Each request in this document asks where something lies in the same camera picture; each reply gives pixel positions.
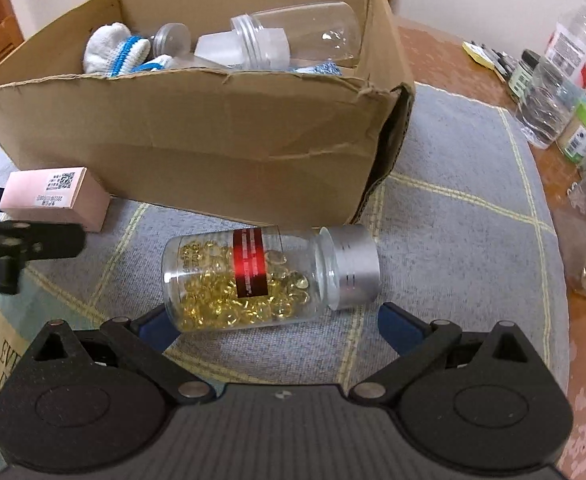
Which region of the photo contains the bundle of pens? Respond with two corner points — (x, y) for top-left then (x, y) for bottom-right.
(483, 46), (521, 83)

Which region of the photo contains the pink box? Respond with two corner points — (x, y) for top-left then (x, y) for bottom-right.
(0, 166), (110, 233)

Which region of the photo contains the green lid bottle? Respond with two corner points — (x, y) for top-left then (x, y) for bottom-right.
(558, 101), (586, 166)

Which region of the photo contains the checked grey teal table cloth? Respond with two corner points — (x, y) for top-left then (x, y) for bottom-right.
(0, 82), (571, 461)

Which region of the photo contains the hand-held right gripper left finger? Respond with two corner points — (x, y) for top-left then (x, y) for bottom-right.
(20, 307), (219, 403)

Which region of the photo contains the blue fuzzy sock roll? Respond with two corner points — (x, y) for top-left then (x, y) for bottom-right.
(293, 60), (344, 77)

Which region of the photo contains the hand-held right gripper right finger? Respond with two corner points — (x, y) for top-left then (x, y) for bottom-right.
(348, 302), (541, 403)

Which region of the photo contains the labelled plastic water bottle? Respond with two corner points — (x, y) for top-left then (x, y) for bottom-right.
(543, 0), (586, 93)

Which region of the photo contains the brown cardboard box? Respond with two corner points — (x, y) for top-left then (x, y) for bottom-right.
(0, 0), (416, 228)

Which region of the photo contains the white translucent plastic container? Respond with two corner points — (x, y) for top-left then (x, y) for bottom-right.
(193, 29), (292, 70)

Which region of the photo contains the small dark jar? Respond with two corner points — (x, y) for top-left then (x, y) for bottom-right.
(507, 50), (541, 98)

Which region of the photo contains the yellow sticky note pad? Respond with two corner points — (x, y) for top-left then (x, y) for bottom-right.
(462, 41), (496, 68)

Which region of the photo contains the white sock blue stripe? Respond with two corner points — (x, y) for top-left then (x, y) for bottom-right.
(82, 21), (151, 77)
(136, 55), (194, 73)

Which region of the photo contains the clear crumpled plastic bottle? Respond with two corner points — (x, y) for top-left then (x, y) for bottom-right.
(517, 55), (586, 150)

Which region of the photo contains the dark jar grey lid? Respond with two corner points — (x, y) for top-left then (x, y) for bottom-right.
(150, 22), (192, 58)

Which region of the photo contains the clear plastic jar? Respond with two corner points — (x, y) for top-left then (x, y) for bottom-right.
(229, 1), (364, 69)

